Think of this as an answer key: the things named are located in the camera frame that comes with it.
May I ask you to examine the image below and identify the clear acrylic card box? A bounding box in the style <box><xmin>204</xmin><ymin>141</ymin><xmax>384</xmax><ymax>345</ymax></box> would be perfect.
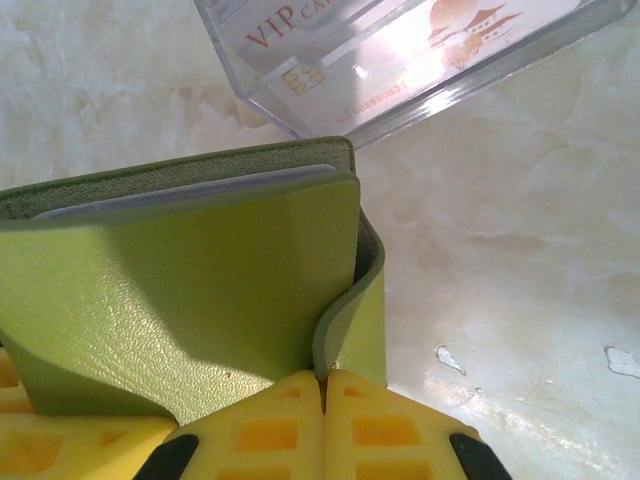
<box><xmin>192</xmin><ymin>0</ymin><xmax>637</xmax><ymax>150</ymax></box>

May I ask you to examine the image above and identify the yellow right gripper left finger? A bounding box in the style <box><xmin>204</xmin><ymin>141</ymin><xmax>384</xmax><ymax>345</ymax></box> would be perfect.
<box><xmin>137</xmin><ymin>368</ymin><xmax>326</xmax><ymax>480</ymax></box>

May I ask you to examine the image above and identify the clear plastic box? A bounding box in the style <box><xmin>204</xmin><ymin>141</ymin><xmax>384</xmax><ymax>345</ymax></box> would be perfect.
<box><xmin>0</xmin><ymin>135</ymin><xmax>389</xmax><ymax>426</ymax></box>

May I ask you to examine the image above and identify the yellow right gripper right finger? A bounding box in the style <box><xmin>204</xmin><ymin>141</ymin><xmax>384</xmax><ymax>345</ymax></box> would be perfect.
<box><xmin>324</xmin><ymin>368</ymin><xmax>514</xmax><ymax>480</ymax></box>

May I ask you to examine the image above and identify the white VIP card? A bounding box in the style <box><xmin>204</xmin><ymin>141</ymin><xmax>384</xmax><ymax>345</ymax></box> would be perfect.
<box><xmin>234</xmin><ymin>0</ymin><xmax>531</xmax><ymax>131</ymax></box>

